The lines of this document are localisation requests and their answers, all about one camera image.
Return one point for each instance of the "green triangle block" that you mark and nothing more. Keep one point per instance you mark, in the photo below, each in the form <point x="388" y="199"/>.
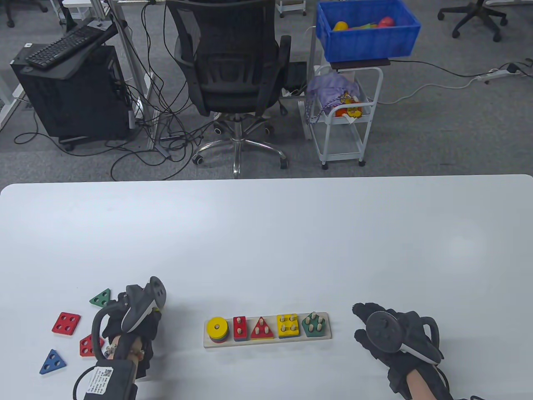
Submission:
<point x="100" y="301"/>

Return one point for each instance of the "yellow square block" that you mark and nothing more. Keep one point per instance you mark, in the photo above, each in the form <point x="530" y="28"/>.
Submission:
<point x="288" y="331"/>

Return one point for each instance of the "red triangle block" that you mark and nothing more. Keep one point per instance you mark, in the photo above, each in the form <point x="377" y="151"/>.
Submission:
<point x="261" y="335"/>

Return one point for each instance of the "blue plastic crate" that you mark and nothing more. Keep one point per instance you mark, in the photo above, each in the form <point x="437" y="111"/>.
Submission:
<point x="366" y="46"/>

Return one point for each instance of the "wooden post board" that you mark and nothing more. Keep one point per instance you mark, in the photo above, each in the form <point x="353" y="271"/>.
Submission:
<point x="251" y="343"/>

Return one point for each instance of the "blue triangle block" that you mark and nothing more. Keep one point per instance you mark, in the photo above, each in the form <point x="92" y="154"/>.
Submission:
<point x="53" y="362"/>

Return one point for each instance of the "red rectangle block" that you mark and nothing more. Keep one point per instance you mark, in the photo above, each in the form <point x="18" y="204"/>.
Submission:
<point x="239" y="333"/>

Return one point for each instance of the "red pentagon block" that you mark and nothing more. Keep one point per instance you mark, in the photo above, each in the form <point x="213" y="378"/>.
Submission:
<point x="85" y="346"/>

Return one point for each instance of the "small white cart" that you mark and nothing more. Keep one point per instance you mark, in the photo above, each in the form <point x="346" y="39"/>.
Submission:
<point x="291" y="6"/>

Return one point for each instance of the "person's left forearm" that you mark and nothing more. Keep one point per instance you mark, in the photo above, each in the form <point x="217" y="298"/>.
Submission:
<point x="125" y="350"/>

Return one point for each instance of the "black mesh office chair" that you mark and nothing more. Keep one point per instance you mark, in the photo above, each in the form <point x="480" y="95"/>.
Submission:
<point x="233" y="62"/>

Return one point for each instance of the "purple cloth bag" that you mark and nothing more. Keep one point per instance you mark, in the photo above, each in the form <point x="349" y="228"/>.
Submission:
<point x="329" y="87"/>

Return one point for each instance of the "black chair base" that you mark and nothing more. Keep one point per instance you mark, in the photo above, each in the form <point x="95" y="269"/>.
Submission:
<point x="8" y="16"/>
<point x="474" y="12"/>

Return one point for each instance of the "white power strip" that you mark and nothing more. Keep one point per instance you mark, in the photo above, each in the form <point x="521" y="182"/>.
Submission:
<point x="495" y="75"/>

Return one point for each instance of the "red square block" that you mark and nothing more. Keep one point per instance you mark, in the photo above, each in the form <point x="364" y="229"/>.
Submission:
<point x="66" y="323"/>

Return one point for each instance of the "green pentagon block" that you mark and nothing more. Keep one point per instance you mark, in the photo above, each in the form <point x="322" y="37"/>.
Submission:
<point x="310" y="332"/>

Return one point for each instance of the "green plastic toy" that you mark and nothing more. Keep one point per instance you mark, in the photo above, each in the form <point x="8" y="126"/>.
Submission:
<point x="366" y="26"/>

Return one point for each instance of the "red plastic toy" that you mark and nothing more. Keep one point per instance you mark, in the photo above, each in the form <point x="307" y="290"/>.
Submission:
<point x="386" y="21"/>

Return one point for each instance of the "person's right forearm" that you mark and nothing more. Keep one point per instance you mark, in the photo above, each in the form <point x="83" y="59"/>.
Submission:
<point x="420" y="387"/>

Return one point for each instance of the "white rack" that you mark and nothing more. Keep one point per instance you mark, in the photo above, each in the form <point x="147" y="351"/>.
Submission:
<point x="77" y="3"/>

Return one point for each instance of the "person's right hand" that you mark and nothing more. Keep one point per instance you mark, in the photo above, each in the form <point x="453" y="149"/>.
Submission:
<point x="416" y="323"/>

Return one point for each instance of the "yellow round block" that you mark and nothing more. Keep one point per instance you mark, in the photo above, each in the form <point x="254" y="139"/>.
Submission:
<point x="212" y="327"/>

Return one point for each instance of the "white desk foot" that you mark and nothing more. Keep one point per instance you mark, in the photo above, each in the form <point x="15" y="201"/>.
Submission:
<point x="10" y="109"/>

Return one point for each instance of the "black tracking controller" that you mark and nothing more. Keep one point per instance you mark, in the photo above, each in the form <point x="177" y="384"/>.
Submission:
<point x="383" y="331"/>
<point x="139" y="310"/>

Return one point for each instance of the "white desk frame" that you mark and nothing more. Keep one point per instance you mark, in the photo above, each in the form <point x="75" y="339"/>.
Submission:
<point x="129" y="56"/>

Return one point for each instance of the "brown board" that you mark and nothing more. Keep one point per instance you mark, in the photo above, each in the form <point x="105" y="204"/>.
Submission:
<point x="360" y="63"/>

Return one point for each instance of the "black labelled box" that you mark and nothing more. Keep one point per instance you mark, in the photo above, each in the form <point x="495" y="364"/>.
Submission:
<point x="112" y="381"/>

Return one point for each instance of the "black computer tower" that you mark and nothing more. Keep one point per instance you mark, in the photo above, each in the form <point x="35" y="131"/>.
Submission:
<point x="75" y="100"/>

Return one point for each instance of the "orange plush toy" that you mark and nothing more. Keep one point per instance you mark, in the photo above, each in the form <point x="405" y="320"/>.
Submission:
<point x="352" y="111"/>

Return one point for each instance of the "yellow plastic toy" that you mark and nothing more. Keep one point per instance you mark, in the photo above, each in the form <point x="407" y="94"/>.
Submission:
<point x="340" y="26"/>

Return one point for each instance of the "black keyboard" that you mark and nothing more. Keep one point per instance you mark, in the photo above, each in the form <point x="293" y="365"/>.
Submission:
<point x="62" y="46"/>

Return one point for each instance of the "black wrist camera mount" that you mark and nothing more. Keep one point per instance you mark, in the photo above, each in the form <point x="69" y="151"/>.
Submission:
<point x="397" y="379"/>

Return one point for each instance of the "person's left hand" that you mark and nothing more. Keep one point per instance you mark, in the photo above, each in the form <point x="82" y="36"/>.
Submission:
<point x="150" y="329"/>

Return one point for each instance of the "black bag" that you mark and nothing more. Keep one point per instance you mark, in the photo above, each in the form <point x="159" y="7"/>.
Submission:
<point x="296" y="77"/>

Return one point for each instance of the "white utility cart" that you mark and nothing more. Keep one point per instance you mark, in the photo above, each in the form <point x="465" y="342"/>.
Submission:
<point x="338" y="143"/>

